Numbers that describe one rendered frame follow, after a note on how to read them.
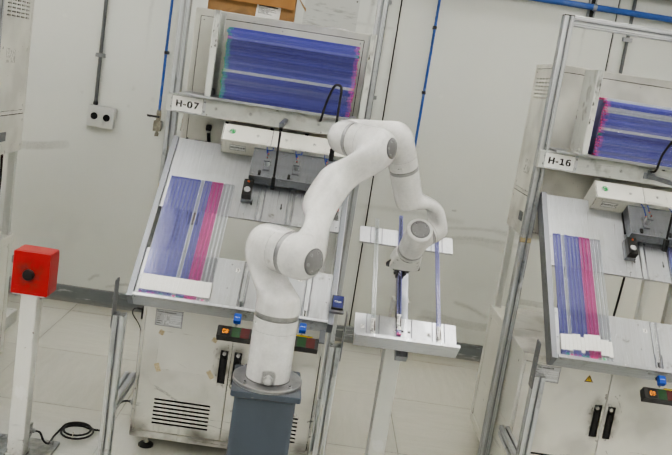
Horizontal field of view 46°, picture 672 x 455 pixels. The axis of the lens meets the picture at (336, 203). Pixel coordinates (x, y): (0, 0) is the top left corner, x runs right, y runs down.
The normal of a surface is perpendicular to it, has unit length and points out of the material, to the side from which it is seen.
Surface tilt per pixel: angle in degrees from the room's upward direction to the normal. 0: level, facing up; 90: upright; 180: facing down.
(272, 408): 90
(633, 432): 90
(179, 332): 90
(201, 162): 44
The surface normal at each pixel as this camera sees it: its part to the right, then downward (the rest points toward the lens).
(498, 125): 0.00, 0.16
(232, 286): 0.11, -0.58
